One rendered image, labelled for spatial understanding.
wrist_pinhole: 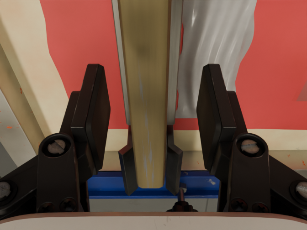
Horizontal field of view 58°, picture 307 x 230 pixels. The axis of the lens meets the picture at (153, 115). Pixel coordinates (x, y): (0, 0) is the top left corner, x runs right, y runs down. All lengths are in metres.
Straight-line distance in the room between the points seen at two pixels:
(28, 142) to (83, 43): 0.15
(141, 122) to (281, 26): 0.17
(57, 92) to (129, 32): 0.20
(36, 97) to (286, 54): 0.29
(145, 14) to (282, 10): 0.17
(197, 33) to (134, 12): 0.13
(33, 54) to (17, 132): 0.10
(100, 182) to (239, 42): 0.27
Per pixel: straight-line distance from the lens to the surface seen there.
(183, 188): 0.42
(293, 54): 0.34
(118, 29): 0.24
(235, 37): 0.30
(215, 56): 0.30
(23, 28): 0.32
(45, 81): 0.35
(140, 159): 0.26
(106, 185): 0.43
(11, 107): 0.35
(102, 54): 0.31
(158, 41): 0.17
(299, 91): 0.38
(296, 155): 0.47
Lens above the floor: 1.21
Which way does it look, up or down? 43 degrees down
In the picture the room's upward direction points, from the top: 180 degrees clockwise
